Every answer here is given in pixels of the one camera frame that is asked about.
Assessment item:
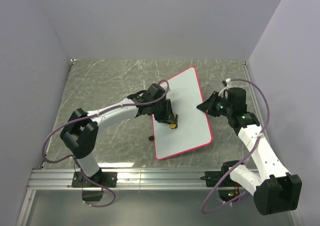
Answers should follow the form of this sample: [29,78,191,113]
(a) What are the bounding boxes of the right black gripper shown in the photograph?
[196,91,233,118]

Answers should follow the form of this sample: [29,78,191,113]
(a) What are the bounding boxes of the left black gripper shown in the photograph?
[150,99,177,126]

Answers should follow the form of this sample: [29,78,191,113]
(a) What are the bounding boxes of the yellow bone-shaped eraser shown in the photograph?
[169,114,179,130]

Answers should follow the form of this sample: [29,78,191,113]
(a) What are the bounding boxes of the red-framed whiteboard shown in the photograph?
[152,66,213,161]

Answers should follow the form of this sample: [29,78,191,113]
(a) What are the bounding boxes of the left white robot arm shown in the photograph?
[60,90,178,187]

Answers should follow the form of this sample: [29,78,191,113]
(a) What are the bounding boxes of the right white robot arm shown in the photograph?
[196,87,302,216]

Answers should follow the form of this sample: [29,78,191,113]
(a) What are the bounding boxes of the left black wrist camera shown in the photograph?
[145,83,166,101]

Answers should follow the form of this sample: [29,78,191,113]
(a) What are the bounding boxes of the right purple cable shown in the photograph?
[201,78,271,215]

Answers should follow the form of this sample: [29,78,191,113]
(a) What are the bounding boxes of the purple cable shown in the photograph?
[41,79,171,208]
[201,78,271,215]

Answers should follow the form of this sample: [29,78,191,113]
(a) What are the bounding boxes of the aluminium right side rail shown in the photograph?
[241,60,259,107]

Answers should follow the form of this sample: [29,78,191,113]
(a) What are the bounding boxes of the aluminium rail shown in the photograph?
[26,168,210,191]
[241,60,259,107]

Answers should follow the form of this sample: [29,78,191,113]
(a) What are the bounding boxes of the aluminium front rail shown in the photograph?
[26,168,210,191]

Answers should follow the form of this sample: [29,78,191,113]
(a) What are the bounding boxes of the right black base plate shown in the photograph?
[200,171,234,188]

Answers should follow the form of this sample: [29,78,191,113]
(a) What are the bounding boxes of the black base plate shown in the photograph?
[200,171,234,188]
[71,171,118,188]

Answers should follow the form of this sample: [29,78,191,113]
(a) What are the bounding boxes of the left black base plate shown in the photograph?
[71,171,118,188]

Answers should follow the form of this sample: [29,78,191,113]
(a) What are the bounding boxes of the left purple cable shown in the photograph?
[41,79,171,208]

